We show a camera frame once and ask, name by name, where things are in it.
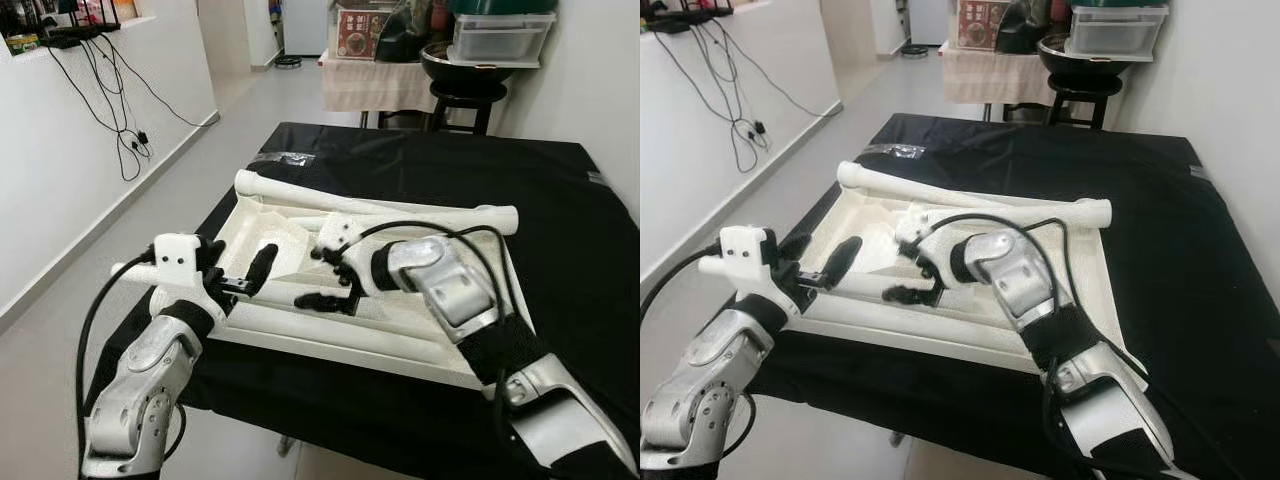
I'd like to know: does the white plastic children table top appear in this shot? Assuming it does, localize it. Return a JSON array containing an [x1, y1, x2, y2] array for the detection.
[[770, 180, 1126, 376], [148, 185, 536, 391]]

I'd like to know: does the clear tape strip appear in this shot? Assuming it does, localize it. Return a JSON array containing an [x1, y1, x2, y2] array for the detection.
[[248, 150, 317, 169], [858, 142, 926, 161]]

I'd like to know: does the black tablecloth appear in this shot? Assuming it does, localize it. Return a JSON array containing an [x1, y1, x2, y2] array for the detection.
[[745, 112, 1280, 480], [85, 122, 641, 480]]

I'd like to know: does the beige cloth covered table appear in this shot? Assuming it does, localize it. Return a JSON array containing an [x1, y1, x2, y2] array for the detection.
[[940, 42, 1061, 106], [320, 50, 441, 114]]

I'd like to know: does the black round stool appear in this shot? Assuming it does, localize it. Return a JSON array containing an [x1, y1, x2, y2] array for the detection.
[[1045, 72, 1121, 129], [428, 80, 509, 136]]

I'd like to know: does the red printed box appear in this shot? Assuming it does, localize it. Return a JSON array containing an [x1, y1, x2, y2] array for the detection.
[[335, 8, 393, 61], [955, 2, 1011, 51]]

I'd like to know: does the black bag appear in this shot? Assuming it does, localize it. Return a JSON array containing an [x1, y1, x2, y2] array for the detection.
[[378, 0, 453, 63], [995, 0, 1071, 56]]

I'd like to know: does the clear plastic storage box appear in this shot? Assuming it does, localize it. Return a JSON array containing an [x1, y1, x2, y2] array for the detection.
[[1065, 8, 1169, 61], [447, 12, 557, 69]]

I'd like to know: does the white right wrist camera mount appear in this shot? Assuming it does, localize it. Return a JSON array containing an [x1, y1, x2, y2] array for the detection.
[[893, 205, 969, 291], [316, 214, 391, 298]]

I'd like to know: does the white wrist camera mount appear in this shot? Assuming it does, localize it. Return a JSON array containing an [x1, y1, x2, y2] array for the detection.
[[150, 232, 237, 323], [716, 225, 803, 321], [893, 205, 969, 291], [316, 214, 391, 298]]

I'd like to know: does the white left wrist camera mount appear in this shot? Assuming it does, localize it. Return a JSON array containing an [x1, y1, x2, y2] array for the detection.
[[150, 232, 237, 323], [716, 225, 803, 321]]

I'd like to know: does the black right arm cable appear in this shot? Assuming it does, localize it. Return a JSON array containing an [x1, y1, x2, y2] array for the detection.
[[356, 220, 546, 476], [925, 212, 1151, 479]]

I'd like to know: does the looped black wall cable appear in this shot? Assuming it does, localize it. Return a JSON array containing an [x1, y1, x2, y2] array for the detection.
[[45, 40, 153, 183], [650, 28, 771, 173]]

